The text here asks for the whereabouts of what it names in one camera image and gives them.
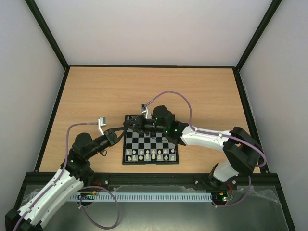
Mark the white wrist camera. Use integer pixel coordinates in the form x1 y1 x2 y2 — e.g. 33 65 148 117
98 116 106 136
141 104 152 119

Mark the black and white chessboard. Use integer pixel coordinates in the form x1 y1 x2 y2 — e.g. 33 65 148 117
122 129 179 165

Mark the black enclosure frame post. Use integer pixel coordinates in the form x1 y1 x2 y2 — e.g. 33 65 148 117
235 0 282 70
24 0 69 70

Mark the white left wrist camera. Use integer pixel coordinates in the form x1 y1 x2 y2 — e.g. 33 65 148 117
98 116 106 136

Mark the black aluminium rail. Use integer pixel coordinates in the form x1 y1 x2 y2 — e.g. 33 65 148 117
24 172 280 191

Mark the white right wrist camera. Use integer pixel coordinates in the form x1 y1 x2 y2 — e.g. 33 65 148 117
141 104 152 119

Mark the black enclosure frame post left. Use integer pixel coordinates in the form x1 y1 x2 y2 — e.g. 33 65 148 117
24 0 69 70

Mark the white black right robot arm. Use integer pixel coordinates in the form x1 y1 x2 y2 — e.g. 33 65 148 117
124 105 261 189

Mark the white cable duct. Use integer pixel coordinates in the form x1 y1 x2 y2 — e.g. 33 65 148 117
67 192 212 203

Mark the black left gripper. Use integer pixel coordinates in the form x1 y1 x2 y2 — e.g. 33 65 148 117
86 127 128 159

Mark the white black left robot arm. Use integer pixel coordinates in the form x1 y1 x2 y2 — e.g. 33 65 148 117
5 127 127 231

